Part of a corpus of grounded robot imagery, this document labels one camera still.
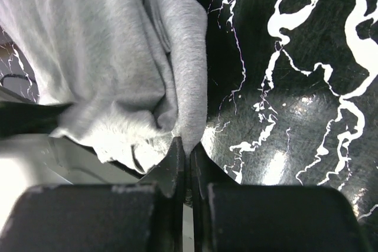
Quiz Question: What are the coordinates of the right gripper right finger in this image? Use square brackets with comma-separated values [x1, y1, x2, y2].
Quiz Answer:
[190, 144, 372, 251]

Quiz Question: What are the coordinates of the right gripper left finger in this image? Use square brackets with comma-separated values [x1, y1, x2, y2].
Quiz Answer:
[1, 138, 185, 251]

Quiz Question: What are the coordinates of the grey t shirt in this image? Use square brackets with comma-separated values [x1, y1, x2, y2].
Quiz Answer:
[1, 0, 207, 174]

